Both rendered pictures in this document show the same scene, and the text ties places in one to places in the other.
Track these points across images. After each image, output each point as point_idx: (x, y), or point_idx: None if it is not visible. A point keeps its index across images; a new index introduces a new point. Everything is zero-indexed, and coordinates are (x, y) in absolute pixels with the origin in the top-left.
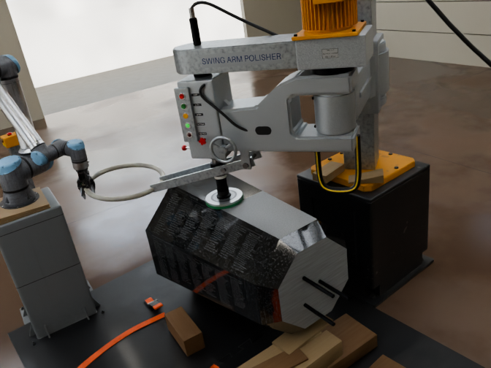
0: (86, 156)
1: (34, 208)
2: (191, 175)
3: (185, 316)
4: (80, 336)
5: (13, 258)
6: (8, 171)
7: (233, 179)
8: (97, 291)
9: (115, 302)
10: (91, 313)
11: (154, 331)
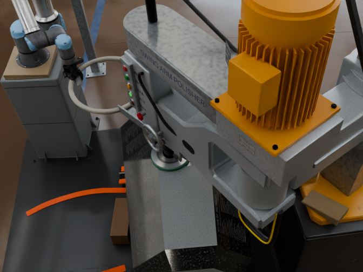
0: (72, 54)
1: (34, 74)
2: (142, 124)
3: (127, 210)
4: (62, 172)
5: (18, 104)
6: (17, 36)
7: None
8: (98, 134)
9: (102, 154)
10: (81, 155)
11: (108, 202)
